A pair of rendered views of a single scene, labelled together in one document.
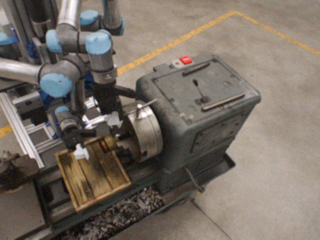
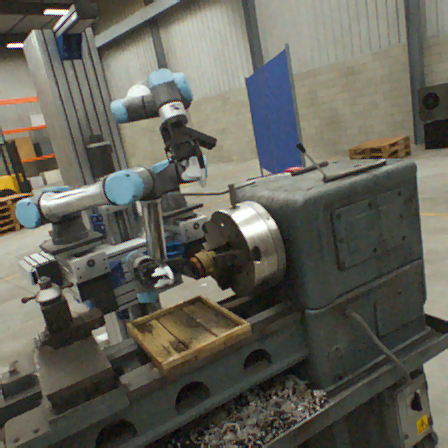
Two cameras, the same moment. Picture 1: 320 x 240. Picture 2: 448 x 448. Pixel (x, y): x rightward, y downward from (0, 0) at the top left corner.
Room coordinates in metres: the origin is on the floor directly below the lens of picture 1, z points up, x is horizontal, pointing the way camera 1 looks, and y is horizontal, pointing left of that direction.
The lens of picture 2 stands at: (-0.66, -0.15, 1.53)
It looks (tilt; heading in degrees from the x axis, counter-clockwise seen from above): 14 degrees down; 12
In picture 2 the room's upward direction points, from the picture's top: 11 degrees counter-clockwise
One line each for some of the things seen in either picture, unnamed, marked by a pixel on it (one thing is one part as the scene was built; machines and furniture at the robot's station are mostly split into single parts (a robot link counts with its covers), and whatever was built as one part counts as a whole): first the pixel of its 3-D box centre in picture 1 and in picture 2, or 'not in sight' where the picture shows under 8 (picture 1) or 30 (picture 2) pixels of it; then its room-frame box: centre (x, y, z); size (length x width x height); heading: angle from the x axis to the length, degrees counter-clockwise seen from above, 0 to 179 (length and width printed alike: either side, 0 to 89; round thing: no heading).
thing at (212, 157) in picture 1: (175, 158); (344, 361); (1.01, -0.19, 0.43); 0.60 x 0.48 x 0.86; 129
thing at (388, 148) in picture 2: not in sight; (380, 152); (8.87, -1.71, 0.22); 1.25 x 0.86 x 0.44; 146
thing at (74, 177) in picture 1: (92, 169); (185, 328); (0.57, 0.32, 0.89); 0.36 x 0.30 x 0.04; 39
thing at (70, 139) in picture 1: (72, 138); (150, 271); (0.63, 0.42, 1.08); 0.12 x 0.09 x 0.08; 39
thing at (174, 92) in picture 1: (192, 107); (325, 222); (1.01, -0.19, 1.06); 0.59 x 0.48 x 0.39; 129
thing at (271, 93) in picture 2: not in sight; (271, 129); (7.70, 0.40, 1.18); 4.12 x 0.80 x 2.35; 15
